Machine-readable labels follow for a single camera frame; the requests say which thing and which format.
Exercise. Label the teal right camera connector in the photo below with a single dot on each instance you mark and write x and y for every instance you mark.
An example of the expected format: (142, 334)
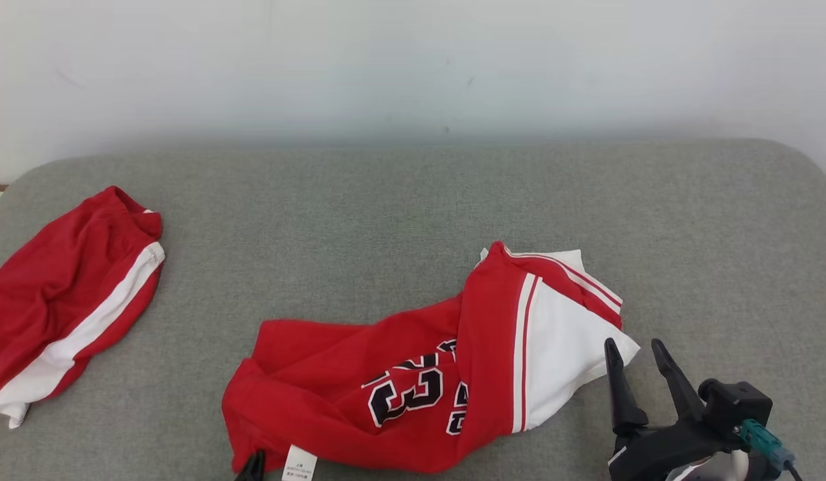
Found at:
(763, 441)

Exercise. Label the red shorts with white stripe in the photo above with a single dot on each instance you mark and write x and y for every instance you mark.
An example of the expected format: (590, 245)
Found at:
(59, 287)

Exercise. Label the red basketball jersey number 23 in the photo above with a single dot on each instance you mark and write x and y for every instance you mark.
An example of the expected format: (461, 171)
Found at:
(332, 401)

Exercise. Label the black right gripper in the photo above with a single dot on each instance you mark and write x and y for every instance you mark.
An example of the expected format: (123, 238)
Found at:
(653, 454)

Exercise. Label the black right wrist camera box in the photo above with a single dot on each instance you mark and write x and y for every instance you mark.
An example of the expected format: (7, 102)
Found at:
(736, 404)

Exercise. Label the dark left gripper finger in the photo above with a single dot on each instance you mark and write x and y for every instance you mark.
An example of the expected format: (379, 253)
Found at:
(256, 471)

